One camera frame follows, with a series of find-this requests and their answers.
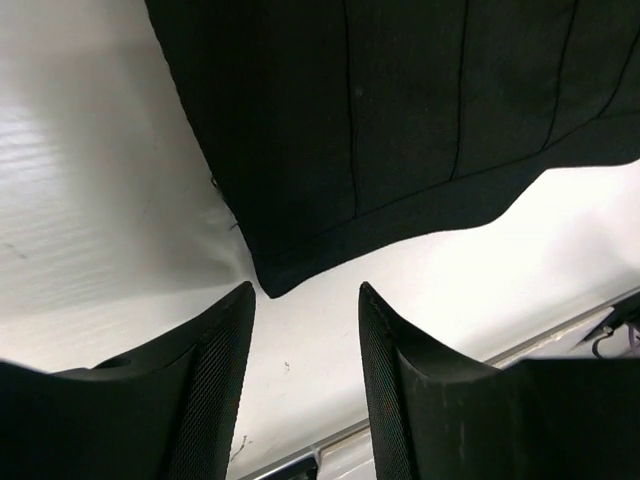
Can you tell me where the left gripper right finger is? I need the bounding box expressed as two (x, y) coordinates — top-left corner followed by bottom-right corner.
(358, 281), (640, 480)

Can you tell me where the black skirt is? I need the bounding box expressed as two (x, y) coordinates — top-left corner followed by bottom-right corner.
(146, 1), (639, 298)

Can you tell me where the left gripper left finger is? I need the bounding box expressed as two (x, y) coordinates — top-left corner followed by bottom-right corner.
(1, 282), (256, 479)

